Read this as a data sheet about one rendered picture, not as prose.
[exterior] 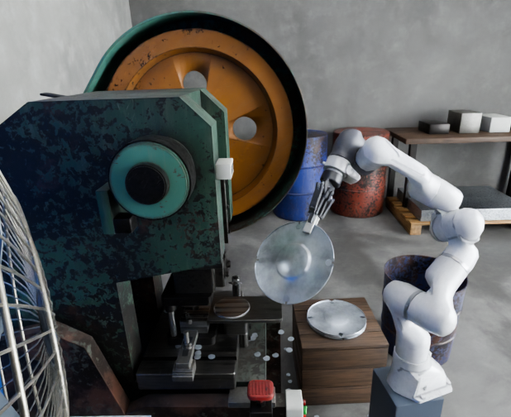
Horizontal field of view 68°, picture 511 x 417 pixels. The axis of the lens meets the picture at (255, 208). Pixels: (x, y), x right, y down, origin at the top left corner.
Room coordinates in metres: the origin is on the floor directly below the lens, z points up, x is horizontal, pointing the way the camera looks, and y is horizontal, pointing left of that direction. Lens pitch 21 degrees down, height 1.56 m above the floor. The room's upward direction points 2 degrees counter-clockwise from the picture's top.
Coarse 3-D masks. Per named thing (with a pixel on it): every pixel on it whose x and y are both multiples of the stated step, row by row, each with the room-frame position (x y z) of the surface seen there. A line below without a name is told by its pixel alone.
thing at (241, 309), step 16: (224, 304) 1.12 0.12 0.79; (240, 304) 1.11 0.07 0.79; (256, 304) 1.12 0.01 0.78; (272, 304) 1.11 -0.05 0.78; (208, 320) 1.04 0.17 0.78; (224, 320) 1.04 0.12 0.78; (240, 320) 1.04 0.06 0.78; (256, 320) 1.03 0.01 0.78; (272, 320) 1.03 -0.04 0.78; (240, 336) 1.06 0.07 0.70
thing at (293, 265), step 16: (288, 224) 1.24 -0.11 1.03; (304, 224) 1.21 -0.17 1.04; (272, 240) 1.22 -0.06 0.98; (288, 240) 1.19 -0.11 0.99; (304, 240) 1.16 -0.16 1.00; (320, 240) 1.13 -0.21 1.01; (272, 256) 1.18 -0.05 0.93; (288, 256) 1.14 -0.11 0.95; (304, 256) 1.11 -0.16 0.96; (320, 256) 1.09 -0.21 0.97; (256, 272) 1.16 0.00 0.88; (272, 272) 1.13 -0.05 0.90; (288, 272) 1.10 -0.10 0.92; (304, 272) 1.08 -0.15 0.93; (320, 272) 1.05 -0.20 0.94; (272, 288) 1.09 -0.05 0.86; (288, 288) 1.07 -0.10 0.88; (304, 288) 1.04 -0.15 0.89; (320, 288) 1.02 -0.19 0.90
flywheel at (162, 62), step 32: (192, 32) 1.44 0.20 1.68; (128, 64) 1.45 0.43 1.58; (160, 64) 1.48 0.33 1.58; (192, 64) 1.48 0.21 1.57; (224, 64) 1.47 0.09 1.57; (256, 64) 1.43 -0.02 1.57; (224, 96) 1.47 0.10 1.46; (256, 96) 1.47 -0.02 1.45; (256, 128) 1.47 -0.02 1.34; (288, 128) 1.43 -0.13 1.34; (256, 160) 1.47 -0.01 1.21; (288, 160) 1.43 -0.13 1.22; (256, 192) 1.43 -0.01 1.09
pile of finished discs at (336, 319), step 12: (324, 300) 1.71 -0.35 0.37; (336, 300) 1.72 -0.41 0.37; (312, 312) 1.62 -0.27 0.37; (324, 312) 1.62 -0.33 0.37; (336, 312) 1.61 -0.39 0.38; (348, 312) 1.61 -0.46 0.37; (360, 312) 1.61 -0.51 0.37; (312, 324) 1.52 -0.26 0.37; (324, 324) 1.52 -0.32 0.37; (336, 324) 1.51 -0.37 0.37; (348, 324) 1.51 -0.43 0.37; (360, 324) 1.51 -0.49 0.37; (324, 336) 1.46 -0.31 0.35; (336, 336) 1.43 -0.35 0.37; (348, 336) 1.44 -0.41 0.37
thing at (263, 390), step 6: (252, 384) 0.79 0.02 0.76; (258, 384) 0.78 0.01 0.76; (264, 384) 0.78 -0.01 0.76; (270, 384) 0.78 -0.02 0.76; (252, 390) 0.77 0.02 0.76; (258, 390) 0.77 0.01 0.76; (264, 390) 0.76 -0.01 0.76; (270, 390) 0.76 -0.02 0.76; (252, 396) 0.75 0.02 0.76; (258, 396) 0.74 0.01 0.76; (264, 396) 0.74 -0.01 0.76; (270, 396) 0.74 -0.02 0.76
